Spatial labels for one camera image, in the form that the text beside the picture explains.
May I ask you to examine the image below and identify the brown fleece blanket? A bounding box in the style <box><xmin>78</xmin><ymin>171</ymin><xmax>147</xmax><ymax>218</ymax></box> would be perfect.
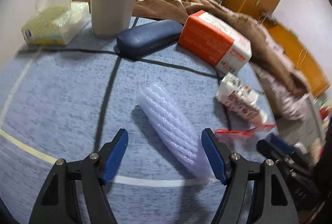
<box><xmin>73</xmin><ymin>0</ymin><xmax>312</xmax><ymax>96</ymax></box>

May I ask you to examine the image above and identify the orange and white box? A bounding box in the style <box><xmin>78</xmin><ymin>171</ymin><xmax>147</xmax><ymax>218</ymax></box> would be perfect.
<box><xmin>178</xmin><ymin>10</ymin><xmax>253</xmax><ymax>75</ymax></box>

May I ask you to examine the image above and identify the white foam net sleeve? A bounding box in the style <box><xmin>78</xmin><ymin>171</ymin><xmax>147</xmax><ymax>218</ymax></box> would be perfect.
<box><xmin>136</xmin><ymin>83</ymin><xmax>216</xmax><ymax>179</ymax></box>

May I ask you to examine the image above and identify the black cable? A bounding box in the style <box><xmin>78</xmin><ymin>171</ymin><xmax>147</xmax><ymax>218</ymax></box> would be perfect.
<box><xmin>17</xmin><ymin>48</ymin><xmax>229</xmax><ymax>154</ymax></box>

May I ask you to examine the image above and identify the blue tablecloth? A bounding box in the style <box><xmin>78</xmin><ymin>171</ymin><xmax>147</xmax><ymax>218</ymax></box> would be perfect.
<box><xmin>0</xmin><ymin>15</ymin><xmax>279</xmax><ymax>224</ymax></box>

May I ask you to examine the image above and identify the clear bag with red zip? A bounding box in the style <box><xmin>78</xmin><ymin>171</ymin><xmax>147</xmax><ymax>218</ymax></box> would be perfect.
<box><xmin>215</xmin><ymin>123</ymin><xmax>277</xmax><ymax>147</ymax></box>

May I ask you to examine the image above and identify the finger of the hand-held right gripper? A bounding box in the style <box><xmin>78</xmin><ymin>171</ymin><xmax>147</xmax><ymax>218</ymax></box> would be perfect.
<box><xmin>268</xmin><ymin>133</ymin><xmax>306</xmax><ymax>159</ymax></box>
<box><xmin>257</xmin><ymin>140</ymin><xmax>299</xmax><ymax>178</ymax></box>

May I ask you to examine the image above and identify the dark blue glasses case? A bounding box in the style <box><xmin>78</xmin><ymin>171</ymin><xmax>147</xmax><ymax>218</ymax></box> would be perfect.
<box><xmin>116</xmin><ymin>20</ymin><xmax>184</xmax><ymax>60</ymax></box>

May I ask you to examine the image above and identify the pale pink quilt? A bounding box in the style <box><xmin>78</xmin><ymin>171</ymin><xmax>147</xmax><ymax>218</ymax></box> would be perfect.
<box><xmin>255</xmin><ymin>66</ymin><xmax>306</xmax><ymax>121</ymax></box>

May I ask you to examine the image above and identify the green tissue pack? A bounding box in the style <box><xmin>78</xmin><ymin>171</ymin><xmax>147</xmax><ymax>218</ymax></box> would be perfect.
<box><xmin>21</xmin><ymin>0</ymin><xmax>90</xmax><ymax>46</ymax></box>

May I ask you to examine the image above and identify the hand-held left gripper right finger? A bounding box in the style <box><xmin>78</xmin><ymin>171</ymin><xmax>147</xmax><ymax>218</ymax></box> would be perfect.
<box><xmin>201</xmin><ymin>128</ymin><xmax>299</xmax><ymax>224</ymax></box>

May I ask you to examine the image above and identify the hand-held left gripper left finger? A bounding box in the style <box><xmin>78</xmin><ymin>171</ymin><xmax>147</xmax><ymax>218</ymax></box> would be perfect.
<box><xmin>28</xmin><ymin>129</ymin><xmax>129</xmax><ymax>224</ymax></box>

